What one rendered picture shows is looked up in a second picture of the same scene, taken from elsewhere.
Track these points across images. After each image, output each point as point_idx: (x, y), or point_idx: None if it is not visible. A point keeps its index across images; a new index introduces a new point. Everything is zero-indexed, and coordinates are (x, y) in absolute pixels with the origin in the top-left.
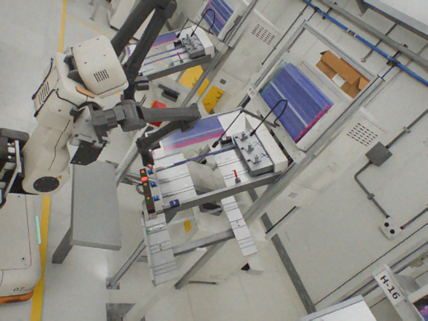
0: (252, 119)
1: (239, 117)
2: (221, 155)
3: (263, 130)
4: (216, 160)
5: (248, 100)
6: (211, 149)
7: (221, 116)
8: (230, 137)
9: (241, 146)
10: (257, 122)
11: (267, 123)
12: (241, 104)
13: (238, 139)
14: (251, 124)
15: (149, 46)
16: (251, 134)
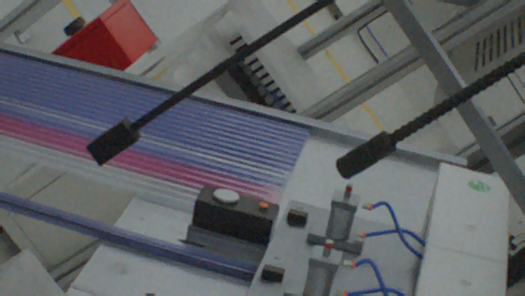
0: (464, 193)
1: (418, 191)
2: (139, 268)
3: (477, 259)
4: (89, 267)
5: (515, 147)
6: (118, 219)
7: (331, 146)
8: (269, 213)
9: (278, 262)
10: (479, 216)
11: (510, 188)
12: (471, 150)
13: (297, 233)
14: (440, 207)
15: None
16: (347, 158)
